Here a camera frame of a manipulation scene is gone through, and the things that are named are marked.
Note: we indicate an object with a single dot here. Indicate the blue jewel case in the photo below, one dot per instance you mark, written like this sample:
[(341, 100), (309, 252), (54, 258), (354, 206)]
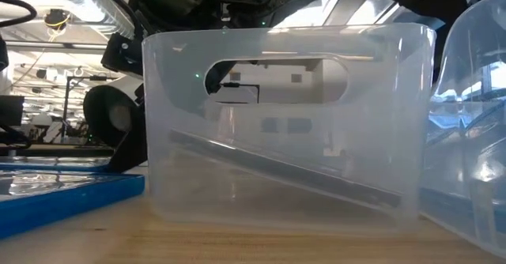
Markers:
[(59, 208)]

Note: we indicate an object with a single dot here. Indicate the black monitor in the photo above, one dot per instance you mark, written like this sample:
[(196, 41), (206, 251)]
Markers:
[(10, 110)]

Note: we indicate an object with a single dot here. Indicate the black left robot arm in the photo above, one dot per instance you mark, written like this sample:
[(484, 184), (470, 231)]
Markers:
[(118, 157)]

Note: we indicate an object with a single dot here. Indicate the dark background workbench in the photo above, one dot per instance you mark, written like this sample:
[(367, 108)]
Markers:
[(59, 150)]

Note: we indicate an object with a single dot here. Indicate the clear plastic bin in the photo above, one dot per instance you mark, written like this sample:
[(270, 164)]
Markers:
[(474, 157), (237, 201)]

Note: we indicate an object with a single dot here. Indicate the black jewel case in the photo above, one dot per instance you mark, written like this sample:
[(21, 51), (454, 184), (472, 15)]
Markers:
[(284, 173)]

